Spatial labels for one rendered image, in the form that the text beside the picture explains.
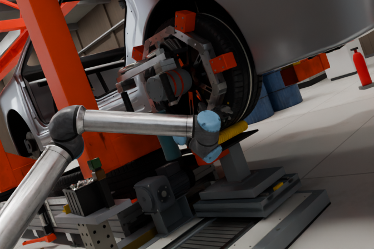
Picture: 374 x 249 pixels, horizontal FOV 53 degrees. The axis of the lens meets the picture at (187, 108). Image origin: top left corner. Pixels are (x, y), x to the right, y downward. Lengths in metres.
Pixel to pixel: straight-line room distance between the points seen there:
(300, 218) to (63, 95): 1.35
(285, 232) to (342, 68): 6.67
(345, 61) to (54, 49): 6.74
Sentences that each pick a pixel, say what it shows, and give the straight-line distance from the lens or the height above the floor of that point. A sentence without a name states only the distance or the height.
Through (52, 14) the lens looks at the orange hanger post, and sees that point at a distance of 2.22.
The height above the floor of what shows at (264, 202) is 0.16.
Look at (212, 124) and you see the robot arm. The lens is 1.39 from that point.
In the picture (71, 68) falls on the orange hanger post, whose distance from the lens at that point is 2.15.
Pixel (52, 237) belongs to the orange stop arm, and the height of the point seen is 0.09.
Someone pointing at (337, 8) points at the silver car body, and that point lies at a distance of 1.56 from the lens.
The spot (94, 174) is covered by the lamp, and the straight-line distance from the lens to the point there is 1.54.
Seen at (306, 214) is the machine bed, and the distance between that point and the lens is 1.89.
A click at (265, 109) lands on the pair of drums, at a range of 5.95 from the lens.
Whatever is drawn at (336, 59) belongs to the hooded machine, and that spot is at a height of 0.41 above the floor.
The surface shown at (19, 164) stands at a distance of 3.98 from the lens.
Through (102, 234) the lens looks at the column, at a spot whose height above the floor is 0.33.
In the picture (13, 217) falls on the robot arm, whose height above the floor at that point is 0.58.
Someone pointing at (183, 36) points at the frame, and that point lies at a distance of 1.82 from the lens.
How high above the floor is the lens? 0.77
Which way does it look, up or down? 2 degrees down
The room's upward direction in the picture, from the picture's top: 20 degrees counter-clockwise
